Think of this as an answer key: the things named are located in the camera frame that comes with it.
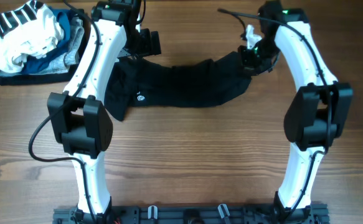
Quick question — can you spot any black t-shirt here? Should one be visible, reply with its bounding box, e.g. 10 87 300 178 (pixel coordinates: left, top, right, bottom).
104 52 252 121

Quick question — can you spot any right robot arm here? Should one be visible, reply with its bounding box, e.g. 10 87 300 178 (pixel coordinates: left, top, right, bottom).
238 1 353 223

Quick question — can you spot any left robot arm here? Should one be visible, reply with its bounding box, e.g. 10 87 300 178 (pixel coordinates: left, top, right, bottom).
47 1 159 223

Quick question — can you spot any grey folded garment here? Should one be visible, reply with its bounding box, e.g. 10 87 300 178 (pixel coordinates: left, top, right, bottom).
26 16 84 75

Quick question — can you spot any white black striped garment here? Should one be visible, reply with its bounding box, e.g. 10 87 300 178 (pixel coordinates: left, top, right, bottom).
0 1 65 73

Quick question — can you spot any blue folded garment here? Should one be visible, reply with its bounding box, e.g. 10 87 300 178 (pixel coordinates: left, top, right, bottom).
0 1 74 74

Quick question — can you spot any black folded garment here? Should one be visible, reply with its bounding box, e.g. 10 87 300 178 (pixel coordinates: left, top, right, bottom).
0 8 87 86

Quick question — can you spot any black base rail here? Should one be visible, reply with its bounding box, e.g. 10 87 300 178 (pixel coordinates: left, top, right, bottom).
52 204 331 224

